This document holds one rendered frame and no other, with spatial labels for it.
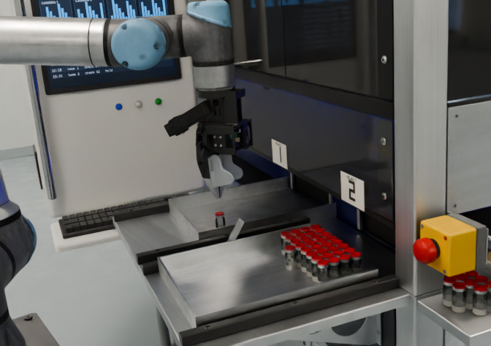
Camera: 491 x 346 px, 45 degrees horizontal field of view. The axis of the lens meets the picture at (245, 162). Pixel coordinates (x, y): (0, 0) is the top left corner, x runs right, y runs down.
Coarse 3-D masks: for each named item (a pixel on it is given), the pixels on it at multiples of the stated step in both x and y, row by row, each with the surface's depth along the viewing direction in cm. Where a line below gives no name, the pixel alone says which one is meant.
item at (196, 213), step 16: (288, 176) 164; (208, 192) 156; (224, 192) 158; (240, 192) 160; (256, 192) 161; (272, 192) 162; (288, 192) 161; (176, 208) 146; (192, 208) 154; (208, 208) 154; (224, 208) 153; (240, 208) 152; (256, 208) 151; (272, 208) 150; (288, 208) 149; (304, 208) 148; (320, 208) 139; (192, 224) 134; (208, 224) 143; (256, 224) 134
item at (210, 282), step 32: (160, 256) 119; (192, 256) 121; (224, 256) 124; (256, 256) 123; (192, 288) 112; (224, 288) 111; (256, 288) 110; (288, 288) 109; (320, 288) 103; (192, 320) 97
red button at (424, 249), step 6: (420, 240) 93; (426, 240) 93; (414, 246) 94; (420, 246) 92; (426, 246) 92; (432, 246) 92; (414, 252) 94; (420, 252) 92; (426, 252) 92; (432, 252) 92; (420, 258) 93; (426, 258) 92; (432, 258) 92
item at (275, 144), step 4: (272, 140) 150; (272, 144) 150; (276, 144) 147; (280, 144) 145; (272, 148) 151; (276, 148) 148; (284, 148) 143; (276, 152) 148; (284, 152) 144; (276, 156) 149; (284, 156) 144; (276, 160) 149; (280, 160) 147; (284, 160) 144; (280, 164) 147; (284, 164) 145
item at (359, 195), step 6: (342, 174) 119; (348, 174) 117; (342, 180) 119; (348, 180) 117; (354, 180) 115; (360, 180) 113; (342, 186) 120; (348, 186) 117; (360, 186) 113; (342, 192) 120; (348, 192) 118; (360, 192) 113; (342, 198) 120; (348, 198) 118; (354, 198) 116; (360, 198) 114; (354, 204) 116; (360, 204) 114
